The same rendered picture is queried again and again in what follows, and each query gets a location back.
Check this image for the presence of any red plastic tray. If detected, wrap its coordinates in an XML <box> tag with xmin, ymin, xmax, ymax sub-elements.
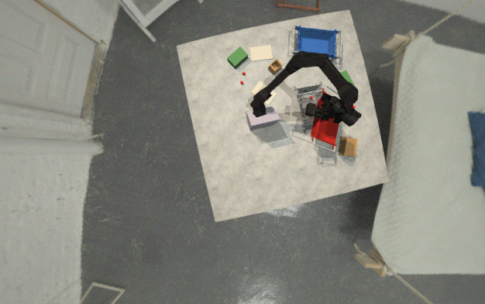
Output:
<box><xmin>311</xmin><ymin>85</ymin><xmax>339</xmax><ymax>153</ymax></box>

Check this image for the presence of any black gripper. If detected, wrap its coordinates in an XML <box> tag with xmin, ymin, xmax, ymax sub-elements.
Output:
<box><xmin>305</xmin><ymin>102</ymin><xmax>342</xmax><ymax>123</ymax></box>

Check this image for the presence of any green rectangular block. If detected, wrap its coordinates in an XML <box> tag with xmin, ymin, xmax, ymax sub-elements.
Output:
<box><xmin>341</xmin><ymin>70</ymin><xmax>354</xmax><ymax>85</ymax></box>
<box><xmin>227</xmin><ymin>47</ymin><xmax>248</xmax><ymax>69</ymax></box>

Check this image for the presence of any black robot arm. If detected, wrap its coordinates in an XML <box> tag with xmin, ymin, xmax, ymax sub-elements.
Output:
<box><xmin>250</xmin><ymin>50</ymin><xmax>361</xmax><ymax>126</ymax></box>

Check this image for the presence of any orange open-top tray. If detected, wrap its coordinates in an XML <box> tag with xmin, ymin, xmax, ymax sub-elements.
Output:
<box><xmin>268</xmin><ymin>59</ymin><xmax>282</xmax><ymax>74</ymax></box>

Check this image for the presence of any tan rectangular block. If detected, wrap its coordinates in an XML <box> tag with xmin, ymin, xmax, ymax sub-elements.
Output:
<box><xmin>339</xmin><ymin>137</ymin><xmax>358</xmax><ymax>157</ymax></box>

